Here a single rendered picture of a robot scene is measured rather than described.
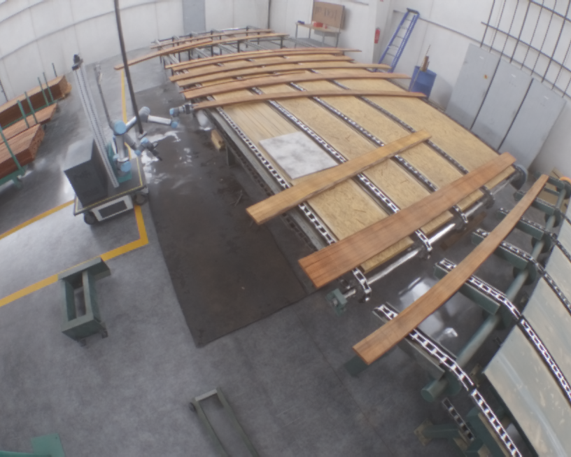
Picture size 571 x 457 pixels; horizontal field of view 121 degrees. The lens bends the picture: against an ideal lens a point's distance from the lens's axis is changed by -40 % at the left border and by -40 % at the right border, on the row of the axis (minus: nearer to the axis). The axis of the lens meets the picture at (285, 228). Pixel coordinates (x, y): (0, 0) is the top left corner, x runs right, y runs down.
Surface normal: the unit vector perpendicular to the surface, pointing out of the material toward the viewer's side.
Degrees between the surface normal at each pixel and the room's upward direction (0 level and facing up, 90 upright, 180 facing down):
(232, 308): 0
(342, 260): 0
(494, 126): 90
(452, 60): 87
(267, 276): 0
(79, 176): 90
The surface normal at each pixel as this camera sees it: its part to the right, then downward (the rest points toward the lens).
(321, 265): 0.07, -0.64
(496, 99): -0.86, 0.35
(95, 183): 0.49, 0.69
